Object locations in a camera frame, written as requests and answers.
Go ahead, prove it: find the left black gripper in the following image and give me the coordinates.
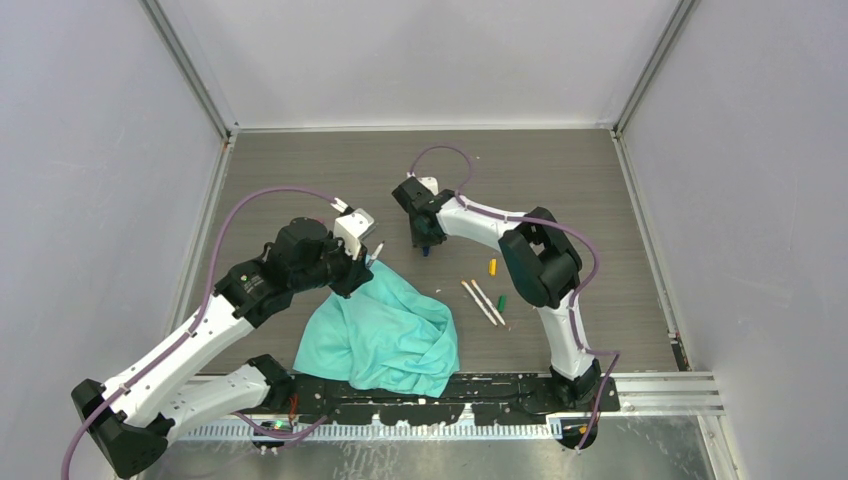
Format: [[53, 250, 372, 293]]
[[291, 230, 372, 299]]

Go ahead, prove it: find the black-tipped white pen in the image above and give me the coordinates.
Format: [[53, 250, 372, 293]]
[[366, 241, 385, 268]]

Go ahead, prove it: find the orange-tipped white pen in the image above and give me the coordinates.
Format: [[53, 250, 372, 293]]
[[461, 280, 498, 327]]

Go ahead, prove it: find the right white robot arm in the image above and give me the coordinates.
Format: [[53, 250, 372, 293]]
[[392, 175, 602, 411]]

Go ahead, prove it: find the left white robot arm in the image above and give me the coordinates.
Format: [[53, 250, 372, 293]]
[[71, 209, 375, 479]]

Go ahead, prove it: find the yellow-tipped white pen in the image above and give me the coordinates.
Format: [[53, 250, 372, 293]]
[[471, 279, 506, 326]]

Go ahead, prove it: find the teal cloth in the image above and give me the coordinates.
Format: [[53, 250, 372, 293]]
[[293, 261, 460, 398]]

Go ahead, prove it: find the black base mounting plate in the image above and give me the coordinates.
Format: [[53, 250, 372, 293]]
[[247, 373, 620, 426]]

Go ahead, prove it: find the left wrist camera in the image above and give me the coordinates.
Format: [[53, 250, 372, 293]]
[[332, 208, 376, 260]]

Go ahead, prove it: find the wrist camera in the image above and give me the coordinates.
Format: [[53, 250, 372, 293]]
[[332, 208, 376, 260], [417, 177, 440, 195]]

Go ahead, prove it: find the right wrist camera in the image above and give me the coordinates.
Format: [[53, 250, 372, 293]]
[[417, 177, 440, 195]]

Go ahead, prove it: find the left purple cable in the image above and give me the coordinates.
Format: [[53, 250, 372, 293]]
[[60, 185, 346, 480]]

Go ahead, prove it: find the slotted aluminium rail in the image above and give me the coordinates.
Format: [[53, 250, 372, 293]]
[[179, 418, 562, 442]]

